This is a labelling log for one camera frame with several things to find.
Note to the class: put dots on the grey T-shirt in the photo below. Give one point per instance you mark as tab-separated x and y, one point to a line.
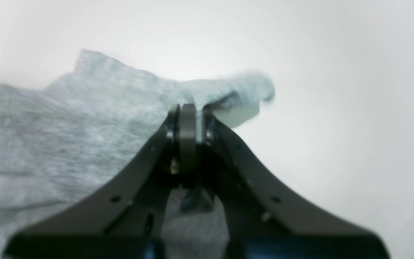
59	144

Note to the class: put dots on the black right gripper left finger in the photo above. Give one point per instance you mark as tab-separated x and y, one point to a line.
123	219

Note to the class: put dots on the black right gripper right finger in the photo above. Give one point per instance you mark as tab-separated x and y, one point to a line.
265	218

